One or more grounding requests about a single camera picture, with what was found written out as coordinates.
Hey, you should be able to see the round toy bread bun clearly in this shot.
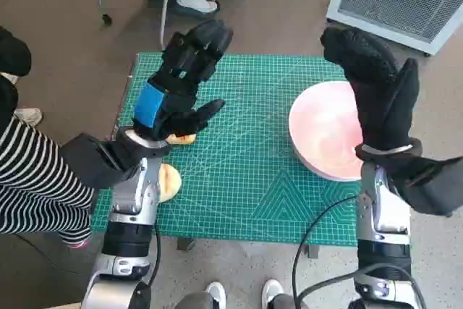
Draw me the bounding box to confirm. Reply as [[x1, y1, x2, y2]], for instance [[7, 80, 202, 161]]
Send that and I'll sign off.
[[158, 163, 182, 203]]

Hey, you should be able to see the pink bowl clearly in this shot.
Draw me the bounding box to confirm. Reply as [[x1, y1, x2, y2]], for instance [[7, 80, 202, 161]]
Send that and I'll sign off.
[[288, 82, 365, 182]]

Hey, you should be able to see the grey office chair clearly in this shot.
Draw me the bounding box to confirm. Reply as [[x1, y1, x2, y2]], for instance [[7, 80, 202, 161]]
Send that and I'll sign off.
[[97, 0, 218, 49]]

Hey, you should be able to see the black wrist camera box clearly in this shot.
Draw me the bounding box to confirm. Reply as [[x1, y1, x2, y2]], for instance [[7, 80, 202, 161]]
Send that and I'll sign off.
[[390, 155, 463, 218], [59, 134, 142, 190]]

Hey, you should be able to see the long striped toy bread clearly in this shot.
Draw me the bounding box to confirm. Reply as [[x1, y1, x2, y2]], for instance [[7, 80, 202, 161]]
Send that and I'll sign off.
[[165, 133, 197, 146]]

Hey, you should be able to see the green cutting mat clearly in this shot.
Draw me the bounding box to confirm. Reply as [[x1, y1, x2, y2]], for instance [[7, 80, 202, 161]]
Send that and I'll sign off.
[[89, 51, 362, 248]]

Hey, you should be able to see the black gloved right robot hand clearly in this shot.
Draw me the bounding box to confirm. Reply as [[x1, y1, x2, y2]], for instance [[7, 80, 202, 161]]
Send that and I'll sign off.
[[320, 26, 421, 153]]

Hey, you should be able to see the black looped right arm cable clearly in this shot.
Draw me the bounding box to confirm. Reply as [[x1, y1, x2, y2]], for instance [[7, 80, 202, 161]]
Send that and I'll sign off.
[[294, 263, 428, 309]]

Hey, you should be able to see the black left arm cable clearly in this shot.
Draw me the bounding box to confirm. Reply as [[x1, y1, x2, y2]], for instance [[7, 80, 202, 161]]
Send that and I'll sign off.
[[144, 220, 163, 288]]

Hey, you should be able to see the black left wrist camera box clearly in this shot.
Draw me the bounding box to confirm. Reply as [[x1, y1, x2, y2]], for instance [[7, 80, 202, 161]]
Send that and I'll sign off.
[[59, 134, 142, 190]]

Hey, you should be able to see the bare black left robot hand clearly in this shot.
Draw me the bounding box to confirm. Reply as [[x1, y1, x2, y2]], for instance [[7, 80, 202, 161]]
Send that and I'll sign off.
[[130, 18, 234, 143]]

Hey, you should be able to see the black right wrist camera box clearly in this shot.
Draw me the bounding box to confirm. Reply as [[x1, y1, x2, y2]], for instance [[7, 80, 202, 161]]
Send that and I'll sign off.
[[390, 155, 463, 218]]

